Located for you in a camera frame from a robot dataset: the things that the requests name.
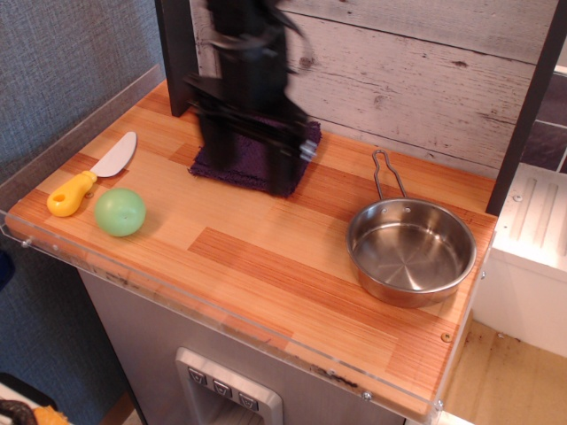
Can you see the dark vertical post right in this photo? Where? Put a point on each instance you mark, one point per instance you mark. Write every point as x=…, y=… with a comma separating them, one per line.
x=542, y=75

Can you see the dark vertical post left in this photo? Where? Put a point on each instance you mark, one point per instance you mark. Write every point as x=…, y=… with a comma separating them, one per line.
x=178, y=50

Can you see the purple folded cloth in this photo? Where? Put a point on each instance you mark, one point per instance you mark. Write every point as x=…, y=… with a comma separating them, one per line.
x=250, y=170

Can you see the dark vertical post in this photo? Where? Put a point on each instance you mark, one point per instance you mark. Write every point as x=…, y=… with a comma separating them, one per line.
x=178, y=50
x=542, y=75

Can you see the clear acrylic edge guard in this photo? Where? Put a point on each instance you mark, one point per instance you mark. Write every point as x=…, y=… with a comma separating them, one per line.
x=270, y=273

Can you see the grey toy fridge cabinet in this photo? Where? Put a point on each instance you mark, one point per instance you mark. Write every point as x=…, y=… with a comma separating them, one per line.
x=146, y=336

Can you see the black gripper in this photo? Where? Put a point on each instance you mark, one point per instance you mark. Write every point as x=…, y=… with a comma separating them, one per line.
x=248, y=98

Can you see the silver metal pot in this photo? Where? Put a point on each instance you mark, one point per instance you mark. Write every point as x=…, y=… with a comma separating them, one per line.
x=406, y=251

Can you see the green round toy vegetable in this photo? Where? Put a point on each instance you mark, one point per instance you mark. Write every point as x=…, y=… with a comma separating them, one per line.
x=120, y=212

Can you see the yellow handled toy knife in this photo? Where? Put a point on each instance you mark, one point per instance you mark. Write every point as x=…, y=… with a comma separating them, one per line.
x=66, y=200

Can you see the orange object bottom left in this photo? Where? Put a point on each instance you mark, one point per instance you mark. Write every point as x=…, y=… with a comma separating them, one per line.
x=46, y=415

